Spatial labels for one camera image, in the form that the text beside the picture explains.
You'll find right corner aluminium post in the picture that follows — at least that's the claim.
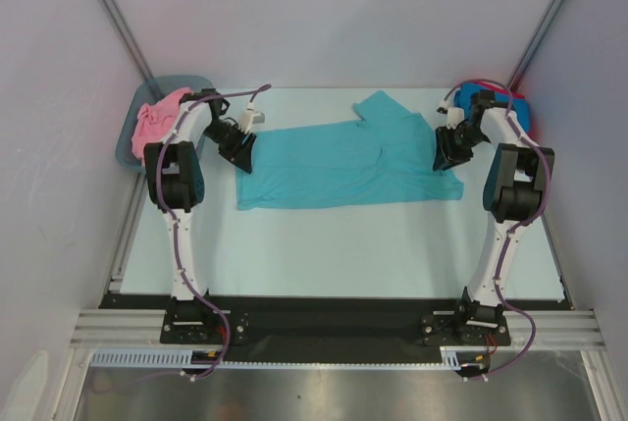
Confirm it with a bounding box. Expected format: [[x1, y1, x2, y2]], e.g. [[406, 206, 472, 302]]
[[507, 0, 568, 90]]

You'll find corner aluminium post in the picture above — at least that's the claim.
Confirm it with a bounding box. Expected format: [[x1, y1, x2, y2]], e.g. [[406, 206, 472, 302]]
[[97, 0, 153, 80], [507, 0, 568, 90]]

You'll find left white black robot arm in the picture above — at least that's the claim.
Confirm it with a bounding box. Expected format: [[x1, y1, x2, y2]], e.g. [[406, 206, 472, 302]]
[[143, 88, 264, 342]]

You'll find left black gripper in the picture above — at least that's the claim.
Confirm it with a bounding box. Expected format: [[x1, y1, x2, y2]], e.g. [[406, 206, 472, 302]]
[[203, 120, 257, 174]]

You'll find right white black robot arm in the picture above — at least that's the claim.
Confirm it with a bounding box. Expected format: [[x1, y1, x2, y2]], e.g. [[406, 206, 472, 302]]
[[433, 89, 555, 343]]

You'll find grey slotted cable duct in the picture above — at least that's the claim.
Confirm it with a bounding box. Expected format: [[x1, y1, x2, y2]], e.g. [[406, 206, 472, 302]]
[[90, 348, 488, 371]]

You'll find teal t shirt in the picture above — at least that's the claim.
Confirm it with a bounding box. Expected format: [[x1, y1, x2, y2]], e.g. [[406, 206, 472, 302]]
[[235, 90, 464, 211]]

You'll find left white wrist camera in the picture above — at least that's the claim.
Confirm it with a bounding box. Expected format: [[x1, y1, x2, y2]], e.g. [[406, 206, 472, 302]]
[[238, 102, 265, 133]]

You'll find pink crumpled t shirt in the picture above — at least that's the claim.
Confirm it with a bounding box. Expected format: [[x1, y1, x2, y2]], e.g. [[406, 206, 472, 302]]
[[131, 87, 192, 164]]

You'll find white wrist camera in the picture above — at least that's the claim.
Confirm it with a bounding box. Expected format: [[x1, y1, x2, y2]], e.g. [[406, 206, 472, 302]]
[[437, 101, 465, 130], [238, 102, 265, 133]]

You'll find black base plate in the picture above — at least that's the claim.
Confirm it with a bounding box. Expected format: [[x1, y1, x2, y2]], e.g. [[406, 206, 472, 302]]
[[98, 293, 572, 364]]

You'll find aluminium frame rail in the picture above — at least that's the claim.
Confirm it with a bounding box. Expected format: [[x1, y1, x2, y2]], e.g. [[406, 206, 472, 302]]
[[70, 309, 605, 351]]

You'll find grey plastic basket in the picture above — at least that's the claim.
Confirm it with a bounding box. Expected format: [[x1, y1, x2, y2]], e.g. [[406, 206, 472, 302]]
[[115, 75, 213, 175]]

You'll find left corner aluminium post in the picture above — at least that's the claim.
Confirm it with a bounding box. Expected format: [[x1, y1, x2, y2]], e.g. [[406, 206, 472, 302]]
[[97, 0, 153, 80]]

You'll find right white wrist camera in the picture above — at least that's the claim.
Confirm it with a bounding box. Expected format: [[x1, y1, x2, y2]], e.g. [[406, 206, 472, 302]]
[[437, 101, 465, 130]]

